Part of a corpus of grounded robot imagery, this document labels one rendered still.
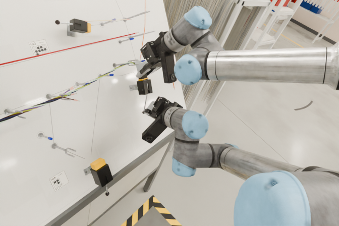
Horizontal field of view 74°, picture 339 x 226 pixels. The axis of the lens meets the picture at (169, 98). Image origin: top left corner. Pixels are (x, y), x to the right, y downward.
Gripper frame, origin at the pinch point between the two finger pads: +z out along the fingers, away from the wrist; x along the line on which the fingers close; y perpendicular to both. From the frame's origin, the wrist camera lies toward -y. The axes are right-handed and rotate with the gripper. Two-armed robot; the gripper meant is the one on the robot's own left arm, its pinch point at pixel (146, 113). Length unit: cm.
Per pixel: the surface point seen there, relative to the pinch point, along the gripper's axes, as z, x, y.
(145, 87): -3.3, 7.9, 7.8
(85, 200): -5.0, 4.9, -38.1
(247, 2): 11, -22, 85
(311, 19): 357, -490, 580
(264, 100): 138, -215, 123
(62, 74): -3.9, 34.7, -4.8
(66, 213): -7.5, 9.1, -43.0
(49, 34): -4.2, 44.5, 3.6
